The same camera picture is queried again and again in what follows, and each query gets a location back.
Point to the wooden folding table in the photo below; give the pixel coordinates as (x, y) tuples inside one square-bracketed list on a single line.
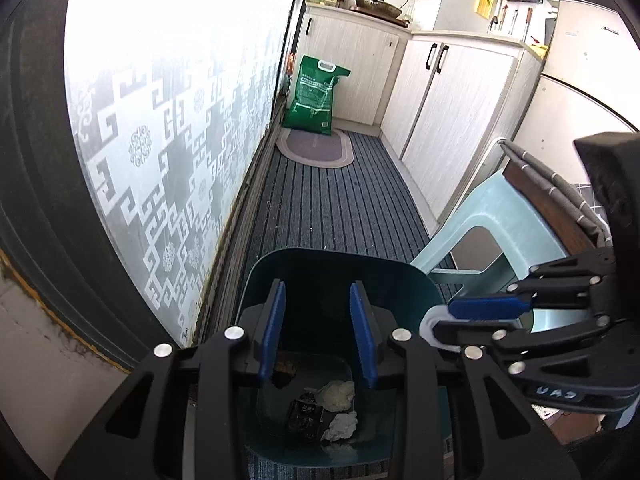
[(545, 210)]

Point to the translucent plastic bag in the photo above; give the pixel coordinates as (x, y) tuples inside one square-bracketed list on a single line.
[(337, 394)]

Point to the frosted patterned glass door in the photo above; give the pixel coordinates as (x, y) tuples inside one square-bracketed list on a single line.
[(175, 135)]

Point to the brown eggshell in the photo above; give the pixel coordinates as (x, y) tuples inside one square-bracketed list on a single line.
[(286, 366)]

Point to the teal trash bin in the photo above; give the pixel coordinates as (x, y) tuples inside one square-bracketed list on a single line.
[(320, 280)]

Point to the metal wok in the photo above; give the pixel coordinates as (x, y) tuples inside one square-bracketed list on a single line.
[(380, 8)]

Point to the green rice bag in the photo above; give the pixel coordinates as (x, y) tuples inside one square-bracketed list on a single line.
[(312, 95)]

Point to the white refrigerator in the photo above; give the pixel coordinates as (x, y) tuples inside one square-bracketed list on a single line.
[(575, 110)]

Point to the pale plastic stool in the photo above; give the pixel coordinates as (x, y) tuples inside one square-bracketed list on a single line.
[(500, 200)]

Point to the striped grey floor mat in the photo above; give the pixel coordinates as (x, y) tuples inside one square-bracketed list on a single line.
[(325, 210)]

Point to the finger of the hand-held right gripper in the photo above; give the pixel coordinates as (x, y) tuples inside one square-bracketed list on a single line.
[(465, 335), (485, 307)]

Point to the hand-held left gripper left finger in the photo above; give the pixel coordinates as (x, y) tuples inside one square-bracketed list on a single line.
[(272, 330)]

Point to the black snack wrapper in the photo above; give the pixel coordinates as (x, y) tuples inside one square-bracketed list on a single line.
[(302, 412)]

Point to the white tissue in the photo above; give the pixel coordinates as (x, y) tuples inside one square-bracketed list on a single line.
[(342, 425)]

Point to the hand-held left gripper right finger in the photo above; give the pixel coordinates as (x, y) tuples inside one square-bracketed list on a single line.
[(362, 335)]

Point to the grey oval floor mat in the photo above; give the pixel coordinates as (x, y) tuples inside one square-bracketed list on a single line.
[(315, 147)]

